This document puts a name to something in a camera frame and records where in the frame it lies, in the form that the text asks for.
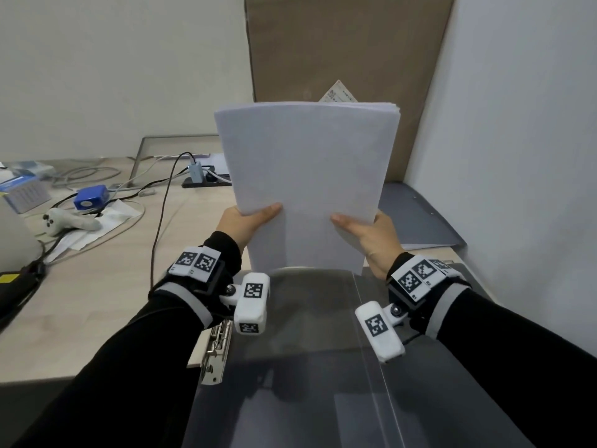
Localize white paper sheets on desk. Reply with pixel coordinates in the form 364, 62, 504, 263
44, 198, 146, 264

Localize blue and white box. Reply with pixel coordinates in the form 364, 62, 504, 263
0, 174, 52, 214

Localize black device with yellow label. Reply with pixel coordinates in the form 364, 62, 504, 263
0, 259, 48, 333

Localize wrist tracker with markers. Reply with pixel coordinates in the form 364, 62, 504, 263
354, 255, 472, 364
167, 245, 271, 336

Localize open grey ring binder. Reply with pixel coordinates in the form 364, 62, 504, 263
181, 267, 537, 448

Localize person's right forearm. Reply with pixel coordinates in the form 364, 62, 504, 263
386, 252, 597, 448

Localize white printed label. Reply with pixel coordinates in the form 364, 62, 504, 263
318, 79, 359, 104

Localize black cable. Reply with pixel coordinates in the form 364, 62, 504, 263
150, 152, 197, 290

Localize left wrist tracker with markers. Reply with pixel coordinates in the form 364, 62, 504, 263
167, 245, 271, 336

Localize person's left hand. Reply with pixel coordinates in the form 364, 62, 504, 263
216, 203, 283, 255

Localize grey folder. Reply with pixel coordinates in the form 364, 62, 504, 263
377, 182, 467, 251

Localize stack of white paper sheets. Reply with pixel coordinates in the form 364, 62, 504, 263
214, 101, 401, 276

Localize light grey rounded object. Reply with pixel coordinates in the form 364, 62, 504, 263
0, 196, 44, 277

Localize black power strip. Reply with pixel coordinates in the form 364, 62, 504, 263
181, 165, 233, 189

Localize blue box device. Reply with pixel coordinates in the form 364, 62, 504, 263
73, 185, 111, 213

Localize grey framed glass pane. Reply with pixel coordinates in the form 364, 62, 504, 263
128, 134, 221, 190

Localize right wrist tracker with markers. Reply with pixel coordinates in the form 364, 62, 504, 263
354, 255, 472, 364

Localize person's left forearm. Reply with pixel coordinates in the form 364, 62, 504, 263
12, 231, 243, 448

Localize brown cardboard board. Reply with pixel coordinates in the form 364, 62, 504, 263
244, 0, 456, 183

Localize white cable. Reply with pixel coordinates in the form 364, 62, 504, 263
106, 156, 187, 197

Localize white handheld controller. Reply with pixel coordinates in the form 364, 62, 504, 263
43, 207, 103, 237

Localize metal binder clip mechanism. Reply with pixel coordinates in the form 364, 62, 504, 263
200, 318, 234, 386

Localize person's right hand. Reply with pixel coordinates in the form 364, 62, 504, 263
331, 210, 407, 281

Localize grey coiled cable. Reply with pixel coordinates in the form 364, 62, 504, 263
50, 166, 123, 190

